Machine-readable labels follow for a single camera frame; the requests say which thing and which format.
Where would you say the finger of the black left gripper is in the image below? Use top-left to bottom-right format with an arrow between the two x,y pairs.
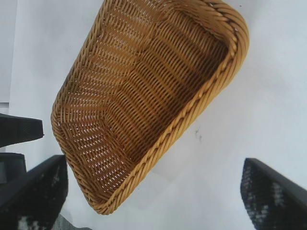
0,113 -> 45,148
0,152 -> 26,189

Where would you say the brown woven wicker basket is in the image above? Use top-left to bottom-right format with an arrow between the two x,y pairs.
50,0 -> 250,216

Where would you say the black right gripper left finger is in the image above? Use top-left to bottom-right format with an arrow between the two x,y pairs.
0,154 -> 70,230

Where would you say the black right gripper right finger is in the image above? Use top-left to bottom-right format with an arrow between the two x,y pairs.
240,157 -> 307,230

